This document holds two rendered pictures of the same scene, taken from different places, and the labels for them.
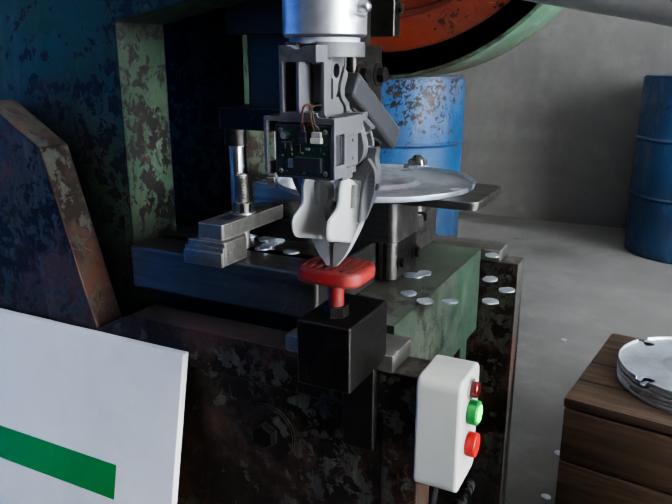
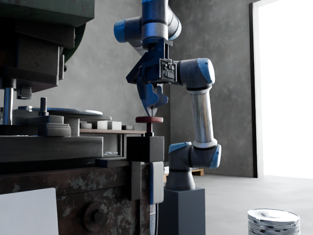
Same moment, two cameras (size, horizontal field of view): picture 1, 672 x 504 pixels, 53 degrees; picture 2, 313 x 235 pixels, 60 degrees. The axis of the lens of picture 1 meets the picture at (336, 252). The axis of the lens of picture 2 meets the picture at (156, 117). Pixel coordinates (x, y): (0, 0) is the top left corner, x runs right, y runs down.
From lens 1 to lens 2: 0.88 m
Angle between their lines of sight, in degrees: 76
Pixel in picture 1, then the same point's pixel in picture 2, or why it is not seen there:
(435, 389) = (157, 164)
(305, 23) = (164, 34)
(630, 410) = not seen: hidden behind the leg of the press
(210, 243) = (61, 124)
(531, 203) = not seen: outside the picture
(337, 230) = (163, 100)
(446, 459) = (161, 189)
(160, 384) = (42, 212)
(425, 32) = not seen: hidden behind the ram
